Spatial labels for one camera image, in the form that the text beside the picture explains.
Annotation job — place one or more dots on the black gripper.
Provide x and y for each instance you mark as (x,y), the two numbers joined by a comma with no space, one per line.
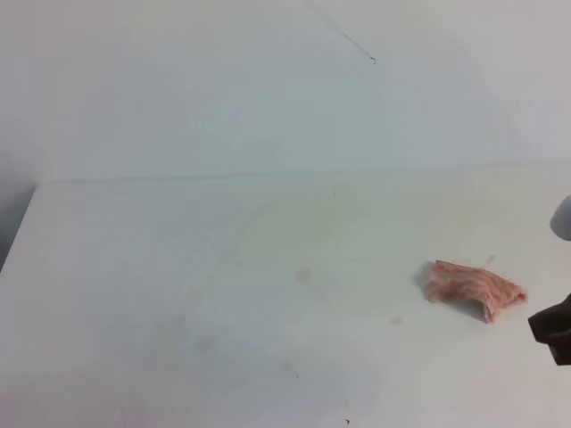
(552,326)

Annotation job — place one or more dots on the pink striped rag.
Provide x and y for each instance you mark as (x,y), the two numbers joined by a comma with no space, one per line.
(449,282)

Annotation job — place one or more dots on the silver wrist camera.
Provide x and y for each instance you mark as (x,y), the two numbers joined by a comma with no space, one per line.
(560,222)

